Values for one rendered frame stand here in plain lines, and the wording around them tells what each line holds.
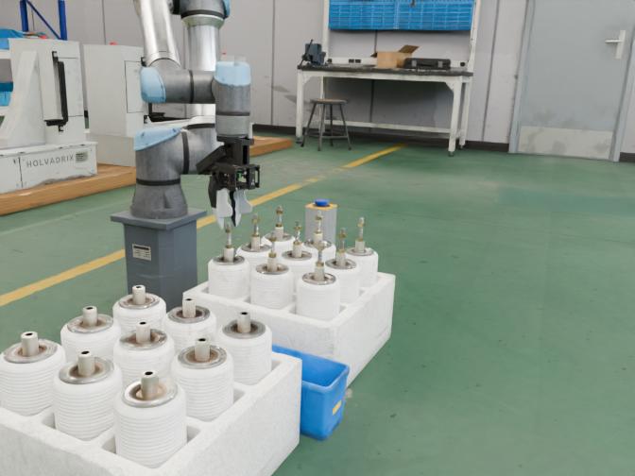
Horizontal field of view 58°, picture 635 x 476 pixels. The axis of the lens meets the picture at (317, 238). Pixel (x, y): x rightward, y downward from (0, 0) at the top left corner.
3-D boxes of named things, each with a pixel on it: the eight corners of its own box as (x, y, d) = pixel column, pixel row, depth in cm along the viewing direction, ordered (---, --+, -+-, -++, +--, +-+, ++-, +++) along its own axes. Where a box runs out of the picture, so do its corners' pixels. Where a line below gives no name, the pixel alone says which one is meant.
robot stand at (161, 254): (115, 319, 160) (109, 214, 151) (157, 297, 176) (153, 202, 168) (170, 332, 153) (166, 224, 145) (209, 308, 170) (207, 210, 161)
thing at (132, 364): (106, 442, 96) (99, 345, 91) (145, 414, 105) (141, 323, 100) (150, 460, 92) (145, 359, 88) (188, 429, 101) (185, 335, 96)
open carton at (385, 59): (383, 68, 591) (385, 45, 585) (418, 70, 569) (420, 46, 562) (368, 67, 567) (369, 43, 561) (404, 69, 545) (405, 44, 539)
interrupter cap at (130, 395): (108, 400, 77) (108, 396, 77) (147, 375, 83) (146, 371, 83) (152, 416, 74) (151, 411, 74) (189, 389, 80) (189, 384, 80)
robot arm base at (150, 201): (118, 214, 152) (116, 178, 150) (154, 204, 166) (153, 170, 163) (165, 222, 147) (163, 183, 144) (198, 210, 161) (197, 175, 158)
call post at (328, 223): (300, 306, 174) (304, 207, 165) (311, 299, 180) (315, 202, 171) (322, 312, 171) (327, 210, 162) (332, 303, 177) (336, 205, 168)
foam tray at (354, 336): (184, 362, 138) (182, 292, 133) (267, 307, 172) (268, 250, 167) (331, 406, 122) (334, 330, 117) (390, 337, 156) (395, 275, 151)
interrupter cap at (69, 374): (46, 378, 82) (46, 373, 82) (88, 356, 88) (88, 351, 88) (85, 392, 79) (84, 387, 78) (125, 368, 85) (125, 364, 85)
